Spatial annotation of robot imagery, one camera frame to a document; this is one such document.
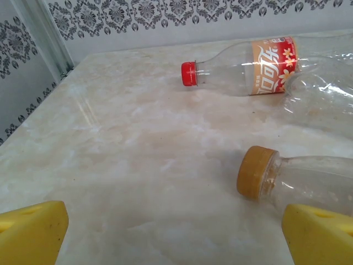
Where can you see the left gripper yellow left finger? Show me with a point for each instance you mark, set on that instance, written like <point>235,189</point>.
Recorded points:
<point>30,234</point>

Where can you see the large clear cola bottle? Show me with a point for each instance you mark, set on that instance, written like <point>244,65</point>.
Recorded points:
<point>325,91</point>

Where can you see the orange NFC label bottle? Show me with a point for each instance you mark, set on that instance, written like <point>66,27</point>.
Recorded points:
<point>303,176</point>

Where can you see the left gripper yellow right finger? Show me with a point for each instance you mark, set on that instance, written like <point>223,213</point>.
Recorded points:
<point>320,240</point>

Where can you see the aluminium frame post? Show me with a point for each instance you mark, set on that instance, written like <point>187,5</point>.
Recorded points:
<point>47,36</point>

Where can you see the clear bottle gold flower label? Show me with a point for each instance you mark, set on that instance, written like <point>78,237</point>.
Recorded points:
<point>270,66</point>

